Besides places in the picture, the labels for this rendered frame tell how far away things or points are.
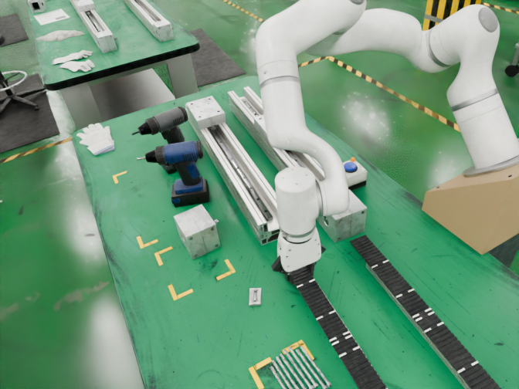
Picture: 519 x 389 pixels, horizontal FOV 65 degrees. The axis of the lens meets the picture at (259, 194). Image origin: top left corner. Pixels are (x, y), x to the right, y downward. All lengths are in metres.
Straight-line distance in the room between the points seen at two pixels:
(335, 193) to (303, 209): 0.07
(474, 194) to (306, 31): 0.58
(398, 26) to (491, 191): 0.46
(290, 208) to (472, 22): 0.67
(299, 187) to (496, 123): 0.62
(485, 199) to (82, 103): 2.22
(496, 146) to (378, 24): 0.45
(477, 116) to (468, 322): 0.53
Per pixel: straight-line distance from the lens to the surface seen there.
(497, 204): 1.12
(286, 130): 0.87
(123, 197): 1.48
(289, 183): 0.82
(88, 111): 2.72
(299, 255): 0.97
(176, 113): 1.44
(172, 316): 1.10
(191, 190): 1.32
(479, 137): 1.25
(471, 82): 1.24
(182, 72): 2.76
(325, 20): 0.96
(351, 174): 1.32
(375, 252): 1.13
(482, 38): 1.21
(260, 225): 1.13
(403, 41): 1.14
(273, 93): 0.89
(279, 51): 0.92
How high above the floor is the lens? 1.66
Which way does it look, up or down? 41 degrees down
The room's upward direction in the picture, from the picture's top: 7 degrees counter-clockwise
